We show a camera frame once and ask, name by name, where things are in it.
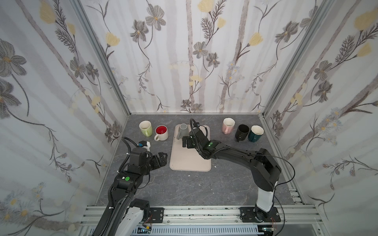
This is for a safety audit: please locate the white perforated cable duct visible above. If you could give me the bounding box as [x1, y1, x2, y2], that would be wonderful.
[131, 225, 264, 236]

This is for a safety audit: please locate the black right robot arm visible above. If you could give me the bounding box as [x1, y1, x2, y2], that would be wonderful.
[187, 118, 282, 222]

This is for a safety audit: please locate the black mug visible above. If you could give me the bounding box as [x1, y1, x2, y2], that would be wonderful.
[235, 124, 250, 142]

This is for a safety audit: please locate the beige plastic tray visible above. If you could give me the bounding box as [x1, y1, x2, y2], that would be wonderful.
[169, 124, 212, 172]

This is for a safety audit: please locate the pink mug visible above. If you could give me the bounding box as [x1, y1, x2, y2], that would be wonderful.
[222, 118, 235, 135]

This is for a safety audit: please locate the dark teal mug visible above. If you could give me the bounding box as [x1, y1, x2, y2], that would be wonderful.
[248, 125, 264, 143]

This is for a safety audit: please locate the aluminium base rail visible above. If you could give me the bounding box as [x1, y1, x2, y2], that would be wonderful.
[76, 188, 328, 236]

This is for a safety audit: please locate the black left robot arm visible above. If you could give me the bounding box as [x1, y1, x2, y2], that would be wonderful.
[93, 136, 168, 236]

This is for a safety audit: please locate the light green mug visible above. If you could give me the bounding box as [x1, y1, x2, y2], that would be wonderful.
[139, 121, 153, 137]

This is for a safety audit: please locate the grey mug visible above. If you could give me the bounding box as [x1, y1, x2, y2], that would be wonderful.
[176, 124, 190, 140]

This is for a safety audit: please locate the cream white mug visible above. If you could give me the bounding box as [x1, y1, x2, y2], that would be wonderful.
[154, 125, 169, 141]

